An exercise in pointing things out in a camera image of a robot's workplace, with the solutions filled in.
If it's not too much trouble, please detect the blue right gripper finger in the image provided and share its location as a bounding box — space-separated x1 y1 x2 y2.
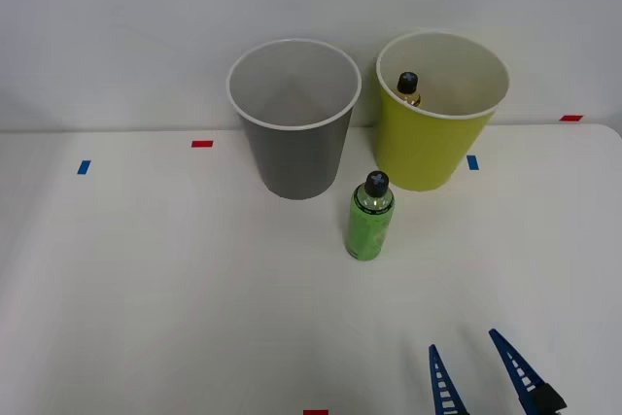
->
428 343 471 415
487 328 568 415

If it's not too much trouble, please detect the green label plastic bottle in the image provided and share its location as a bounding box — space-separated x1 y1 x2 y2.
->
345 170 397 262

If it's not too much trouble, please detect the yellow-green plastic waste bin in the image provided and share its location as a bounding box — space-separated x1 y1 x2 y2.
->
373 29 512 193

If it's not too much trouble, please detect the grey plastic waste bin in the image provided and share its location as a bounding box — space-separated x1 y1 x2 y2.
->
225 37 363 201

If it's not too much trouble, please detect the yellow liquid plastic bottle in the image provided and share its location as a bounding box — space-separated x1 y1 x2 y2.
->
395 71 423 108

